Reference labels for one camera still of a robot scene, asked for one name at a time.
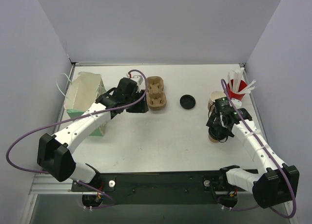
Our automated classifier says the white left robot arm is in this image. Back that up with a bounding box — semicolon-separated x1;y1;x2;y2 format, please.
37;75;148;191

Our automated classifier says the red straw holder cup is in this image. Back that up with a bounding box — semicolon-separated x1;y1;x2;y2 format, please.
227;80;247;101

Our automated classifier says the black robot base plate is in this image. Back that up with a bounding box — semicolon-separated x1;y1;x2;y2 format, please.
70;170;259;206

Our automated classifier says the green paper takeout bag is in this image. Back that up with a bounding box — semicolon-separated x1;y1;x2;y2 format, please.
55;72;108;137

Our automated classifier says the stack of paper cups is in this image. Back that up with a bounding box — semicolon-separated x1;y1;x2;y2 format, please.
208;91;226;109

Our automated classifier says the brown paper coffee cup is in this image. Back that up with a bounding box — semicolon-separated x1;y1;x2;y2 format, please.
208;135;219;143

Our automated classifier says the white wrapped straws bundle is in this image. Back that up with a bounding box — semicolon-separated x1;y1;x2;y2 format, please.
227;68;256;94

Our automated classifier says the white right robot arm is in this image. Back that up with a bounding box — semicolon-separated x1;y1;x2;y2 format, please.
206;97;299;208

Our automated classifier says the brown pulp cup carrier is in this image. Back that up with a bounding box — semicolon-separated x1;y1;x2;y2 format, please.
147;76;167;111

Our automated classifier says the black plastic cup lid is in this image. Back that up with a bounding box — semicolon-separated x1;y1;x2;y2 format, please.
208;127;228;143

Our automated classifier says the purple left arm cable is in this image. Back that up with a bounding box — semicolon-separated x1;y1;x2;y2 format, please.
6;69;150;173

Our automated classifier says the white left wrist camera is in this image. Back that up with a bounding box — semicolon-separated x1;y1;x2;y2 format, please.
126;74;144;87

